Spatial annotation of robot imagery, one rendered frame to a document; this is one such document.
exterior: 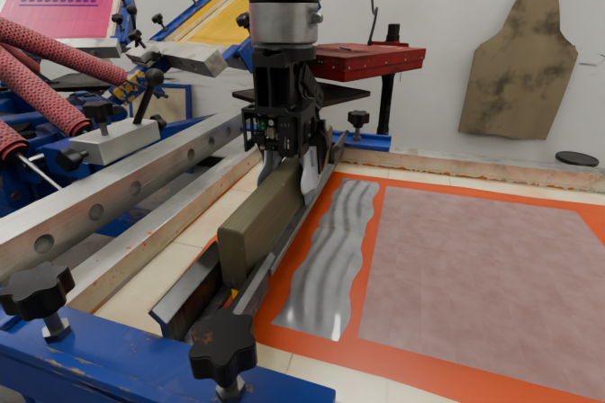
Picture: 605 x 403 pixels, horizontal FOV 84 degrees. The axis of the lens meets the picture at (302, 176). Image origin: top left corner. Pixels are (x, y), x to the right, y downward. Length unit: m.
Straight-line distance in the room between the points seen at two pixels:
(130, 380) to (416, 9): 2.32
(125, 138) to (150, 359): 0.36
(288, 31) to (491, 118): 2.17
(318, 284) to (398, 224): 0.18
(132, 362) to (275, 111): 0.26
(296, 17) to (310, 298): 0.30
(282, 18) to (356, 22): 2.07
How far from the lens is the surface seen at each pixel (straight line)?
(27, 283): 0.33
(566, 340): 0.44
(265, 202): 0.36
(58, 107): 0.78
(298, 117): 0.36
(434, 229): 0.53
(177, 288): 0.32
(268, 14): 0.37
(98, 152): 0.56
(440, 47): 2.41
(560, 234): 0.61
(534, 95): 2.48
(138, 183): 0.54
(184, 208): 0.51
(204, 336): 0.24
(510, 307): 0.45
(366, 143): 0.71
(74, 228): 0.48
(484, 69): 2.40
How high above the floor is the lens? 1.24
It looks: 26 degrees down
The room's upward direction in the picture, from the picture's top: straight up
